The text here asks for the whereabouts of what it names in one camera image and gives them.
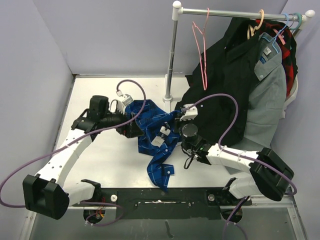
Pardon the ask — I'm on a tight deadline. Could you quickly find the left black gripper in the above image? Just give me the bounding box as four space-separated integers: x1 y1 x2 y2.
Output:
100 105 144 138

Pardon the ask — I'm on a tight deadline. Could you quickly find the blue plaid shirt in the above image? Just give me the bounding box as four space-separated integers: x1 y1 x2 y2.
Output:
135 99 181 192

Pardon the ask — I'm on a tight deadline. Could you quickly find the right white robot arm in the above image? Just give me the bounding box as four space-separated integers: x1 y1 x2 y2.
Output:
174 117 294 205

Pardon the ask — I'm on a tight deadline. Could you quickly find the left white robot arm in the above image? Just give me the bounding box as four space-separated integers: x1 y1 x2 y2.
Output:
22 94 167 220

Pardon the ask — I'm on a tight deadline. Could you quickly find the black hanging shirt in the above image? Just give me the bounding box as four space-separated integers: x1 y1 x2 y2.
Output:
175 17 259 144

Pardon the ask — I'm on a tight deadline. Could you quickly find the grey hanging shirt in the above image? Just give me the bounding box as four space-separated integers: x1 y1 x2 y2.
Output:
219 32 287 151

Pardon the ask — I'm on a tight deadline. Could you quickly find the beige hanger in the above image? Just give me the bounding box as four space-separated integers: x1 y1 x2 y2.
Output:
246 9 265 40

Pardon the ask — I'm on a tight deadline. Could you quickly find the blue hanger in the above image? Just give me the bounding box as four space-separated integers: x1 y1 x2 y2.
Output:
260 19 292 57

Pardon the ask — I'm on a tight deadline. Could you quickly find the red plaid hanging shirt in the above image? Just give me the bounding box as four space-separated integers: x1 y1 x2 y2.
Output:
259 19 298 97

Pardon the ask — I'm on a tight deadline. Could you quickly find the teal hanger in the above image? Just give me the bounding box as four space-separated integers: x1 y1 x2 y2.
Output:
289 12 303 31

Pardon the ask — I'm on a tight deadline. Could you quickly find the white hanging garment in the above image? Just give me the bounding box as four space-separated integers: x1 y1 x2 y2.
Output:
281 76 299 119

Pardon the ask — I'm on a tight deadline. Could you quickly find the metal clothes rack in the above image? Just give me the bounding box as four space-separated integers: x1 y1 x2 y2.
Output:
162 0 316 104

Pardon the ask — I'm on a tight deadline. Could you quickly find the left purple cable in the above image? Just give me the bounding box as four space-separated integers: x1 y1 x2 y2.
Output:
0 79 148 227

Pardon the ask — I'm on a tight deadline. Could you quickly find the purple cable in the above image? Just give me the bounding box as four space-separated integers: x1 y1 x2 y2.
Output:
0 79 148 227
181 93 298 240

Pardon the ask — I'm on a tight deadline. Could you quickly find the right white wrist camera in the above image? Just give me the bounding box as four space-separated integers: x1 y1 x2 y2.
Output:
179 104 198 122

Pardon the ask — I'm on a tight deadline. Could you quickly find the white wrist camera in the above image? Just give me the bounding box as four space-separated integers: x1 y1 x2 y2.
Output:
116 90 134 114
179 104 198 122

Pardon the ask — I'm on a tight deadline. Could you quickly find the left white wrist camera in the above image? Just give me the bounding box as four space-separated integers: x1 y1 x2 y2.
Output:
116 90 134 114

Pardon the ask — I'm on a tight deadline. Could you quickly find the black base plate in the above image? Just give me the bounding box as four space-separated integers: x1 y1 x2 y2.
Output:
89 187 240 220

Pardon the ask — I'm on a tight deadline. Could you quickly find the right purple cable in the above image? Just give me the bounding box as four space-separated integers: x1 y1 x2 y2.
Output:
181 93 298 240

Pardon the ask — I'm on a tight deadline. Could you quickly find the pink wire hanger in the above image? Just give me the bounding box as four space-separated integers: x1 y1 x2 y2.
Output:
191 7 210 91

